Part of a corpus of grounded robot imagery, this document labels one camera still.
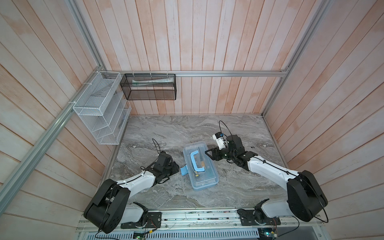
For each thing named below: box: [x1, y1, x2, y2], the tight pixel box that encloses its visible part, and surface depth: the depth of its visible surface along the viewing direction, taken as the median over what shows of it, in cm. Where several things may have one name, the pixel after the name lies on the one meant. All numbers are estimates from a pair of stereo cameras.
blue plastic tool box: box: [180, 141, 219, 191], surface depth 83 cm
